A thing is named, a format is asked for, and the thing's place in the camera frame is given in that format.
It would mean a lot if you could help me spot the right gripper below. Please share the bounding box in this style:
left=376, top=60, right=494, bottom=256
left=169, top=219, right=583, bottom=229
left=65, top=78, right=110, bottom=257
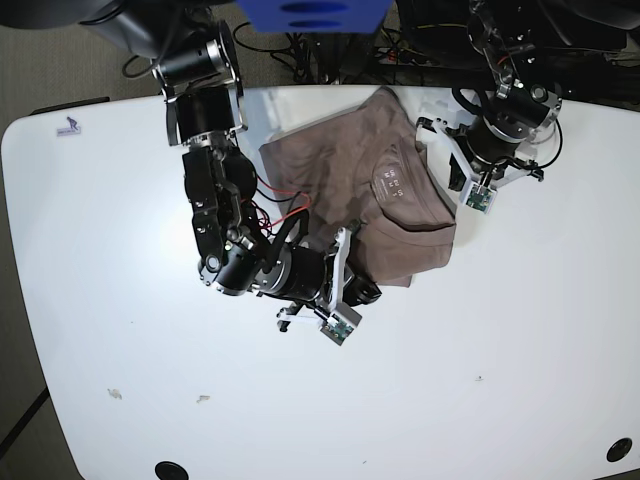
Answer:
left=275, top=219, right=381, bottom=331

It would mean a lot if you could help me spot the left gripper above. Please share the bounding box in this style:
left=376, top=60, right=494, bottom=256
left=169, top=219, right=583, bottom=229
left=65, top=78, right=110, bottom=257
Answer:
left=416, top=117, right=544, bottom=193

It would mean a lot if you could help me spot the mauve T-shirt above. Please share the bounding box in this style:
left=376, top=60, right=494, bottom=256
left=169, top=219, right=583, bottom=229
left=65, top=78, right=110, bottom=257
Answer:
left=259, top=88, right=456, bottom=287

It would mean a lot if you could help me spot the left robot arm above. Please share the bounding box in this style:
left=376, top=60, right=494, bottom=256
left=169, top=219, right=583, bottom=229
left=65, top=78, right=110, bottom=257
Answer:
left=397, top=1, right=639, bottom=191

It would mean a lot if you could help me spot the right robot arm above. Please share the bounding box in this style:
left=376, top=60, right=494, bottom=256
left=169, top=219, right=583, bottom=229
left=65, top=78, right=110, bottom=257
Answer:
left=1, top=1, right=380, bottom=342

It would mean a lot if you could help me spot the black power strip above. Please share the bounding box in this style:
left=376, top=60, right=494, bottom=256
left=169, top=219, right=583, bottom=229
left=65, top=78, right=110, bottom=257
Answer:
left=374, top=47, right=439, bottom=67

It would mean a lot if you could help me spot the black table grommet left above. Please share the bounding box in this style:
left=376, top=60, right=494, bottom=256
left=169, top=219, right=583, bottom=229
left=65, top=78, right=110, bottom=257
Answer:
left=154, top=461, right=189, bottom=480

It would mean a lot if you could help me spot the black table grommet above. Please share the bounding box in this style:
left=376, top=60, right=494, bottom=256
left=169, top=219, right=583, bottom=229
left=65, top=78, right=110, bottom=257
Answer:
left=154, top=461, right=189, bottom=480
left=606, top=437, right=633, bottom=463

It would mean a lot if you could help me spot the black table grommet right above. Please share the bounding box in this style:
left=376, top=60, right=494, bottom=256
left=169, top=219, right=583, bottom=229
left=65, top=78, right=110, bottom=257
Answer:
left=606, top=437, right=633, bottom=463

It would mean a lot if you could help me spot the small white sticker label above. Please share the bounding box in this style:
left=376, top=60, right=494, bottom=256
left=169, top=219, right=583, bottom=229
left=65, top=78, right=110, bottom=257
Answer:
left=56, top=116, right=82, bottom=137

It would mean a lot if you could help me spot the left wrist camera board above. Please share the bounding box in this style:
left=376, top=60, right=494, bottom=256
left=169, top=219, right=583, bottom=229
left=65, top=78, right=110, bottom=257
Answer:
left=459, top=179, right=497, bottom=215

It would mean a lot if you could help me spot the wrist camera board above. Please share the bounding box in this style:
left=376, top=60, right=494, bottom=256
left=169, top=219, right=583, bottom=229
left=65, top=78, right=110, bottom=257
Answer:
left=320, top=302, right=362, bottom=346
left=459, top=179, right=497, bottom=215

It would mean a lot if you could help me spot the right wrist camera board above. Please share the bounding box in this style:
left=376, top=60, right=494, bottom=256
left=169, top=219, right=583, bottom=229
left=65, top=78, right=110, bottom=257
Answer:
left=320, top=302, right=362, bottom=346

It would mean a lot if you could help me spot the blue plastic mount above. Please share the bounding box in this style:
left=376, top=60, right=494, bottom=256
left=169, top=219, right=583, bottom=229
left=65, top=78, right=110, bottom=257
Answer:
left=237, top=0, right=392, bottom=34

